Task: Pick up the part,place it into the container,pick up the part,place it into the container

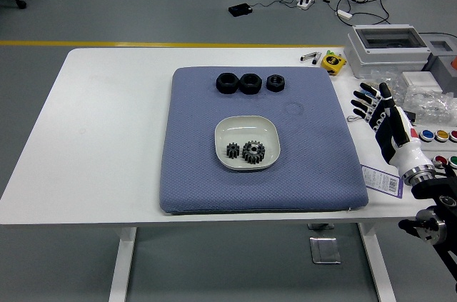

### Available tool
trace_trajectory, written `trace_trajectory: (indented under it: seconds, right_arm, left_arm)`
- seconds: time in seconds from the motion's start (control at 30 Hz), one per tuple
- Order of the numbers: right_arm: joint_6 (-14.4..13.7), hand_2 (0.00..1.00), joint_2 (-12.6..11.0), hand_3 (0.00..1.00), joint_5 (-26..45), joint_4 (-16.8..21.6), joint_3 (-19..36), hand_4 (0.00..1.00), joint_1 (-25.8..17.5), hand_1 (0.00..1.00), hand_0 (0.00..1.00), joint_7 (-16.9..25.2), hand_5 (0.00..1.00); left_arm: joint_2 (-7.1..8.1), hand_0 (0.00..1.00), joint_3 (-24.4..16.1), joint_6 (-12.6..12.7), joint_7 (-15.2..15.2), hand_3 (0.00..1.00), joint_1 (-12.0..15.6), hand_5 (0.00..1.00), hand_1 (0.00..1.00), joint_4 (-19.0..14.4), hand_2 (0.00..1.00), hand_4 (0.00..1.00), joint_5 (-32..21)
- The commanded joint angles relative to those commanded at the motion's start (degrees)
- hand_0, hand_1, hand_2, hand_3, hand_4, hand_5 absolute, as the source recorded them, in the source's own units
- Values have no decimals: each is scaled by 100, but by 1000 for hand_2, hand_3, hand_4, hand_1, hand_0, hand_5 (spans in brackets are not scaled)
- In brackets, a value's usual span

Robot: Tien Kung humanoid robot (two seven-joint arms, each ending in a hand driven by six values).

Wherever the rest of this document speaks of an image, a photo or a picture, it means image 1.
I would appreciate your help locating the white square dish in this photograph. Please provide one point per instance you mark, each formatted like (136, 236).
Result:
(246, 129)

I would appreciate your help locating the flat black floor device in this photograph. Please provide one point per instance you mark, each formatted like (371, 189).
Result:
(240, 9)

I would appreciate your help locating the small black hex nut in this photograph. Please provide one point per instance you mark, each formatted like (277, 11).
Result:
(275, 83)

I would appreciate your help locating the silver floor plate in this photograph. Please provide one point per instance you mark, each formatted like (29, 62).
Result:
(324, 250)

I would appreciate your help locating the small black printed module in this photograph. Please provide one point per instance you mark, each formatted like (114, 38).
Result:
(411, 117)

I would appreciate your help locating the blue push button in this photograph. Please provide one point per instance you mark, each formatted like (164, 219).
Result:
(427, 135)

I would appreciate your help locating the grey electrical enclosure box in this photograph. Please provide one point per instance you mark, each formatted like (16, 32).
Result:
(385, 55)

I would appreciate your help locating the yellow push button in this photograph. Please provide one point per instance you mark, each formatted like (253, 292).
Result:
(442, 135)

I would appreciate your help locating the clear crumpled plastic bag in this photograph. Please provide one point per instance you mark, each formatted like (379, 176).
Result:
(432, 102)

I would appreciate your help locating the red push button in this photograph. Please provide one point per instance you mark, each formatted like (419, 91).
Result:
(454, 135)
(440, 160)

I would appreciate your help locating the small black gear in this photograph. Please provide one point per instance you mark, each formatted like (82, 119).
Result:
(232, 151)

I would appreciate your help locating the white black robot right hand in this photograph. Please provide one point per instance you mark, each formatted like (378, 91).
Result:
(396, 130)

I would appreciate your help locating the purple white label card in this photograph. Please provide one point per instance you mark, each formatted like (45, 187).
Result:
(380, 180)

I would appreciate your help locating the large black hex nut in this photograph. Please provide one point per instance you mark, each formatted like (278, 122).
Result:
(227, 83)
(250, 83)

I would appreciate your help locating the white power adapter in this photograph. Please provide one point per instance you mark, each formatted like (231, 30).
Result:
(345, 14)

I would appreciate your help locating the grey box with orange button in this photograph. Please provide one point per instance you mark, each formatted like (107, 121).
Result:
(442, 66)

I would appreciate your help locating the blue-grey padded mat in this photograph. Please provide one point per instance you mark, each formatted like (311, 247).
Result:
(193, 180)

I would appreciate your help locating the yellow tape measure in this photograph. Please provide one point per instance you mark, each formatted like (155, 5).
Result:
(332, 63)

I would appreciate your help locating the clear flat plastic bag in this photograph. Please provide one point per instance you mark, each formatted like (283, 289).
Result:
(385, 75)

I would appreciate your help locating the green push button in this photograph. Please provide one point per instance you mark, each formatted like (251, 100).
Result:
(453, 161)

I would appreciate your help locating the white table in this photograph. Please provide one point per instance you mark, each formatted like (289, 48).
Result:
(107, 120)

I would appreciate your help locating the small white box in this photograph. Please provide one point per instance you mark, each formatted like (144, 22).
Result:
(417, 79)

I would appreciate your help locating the large black gear silver hub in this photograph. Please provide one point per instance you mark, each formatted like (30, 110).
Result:
(253, 152)

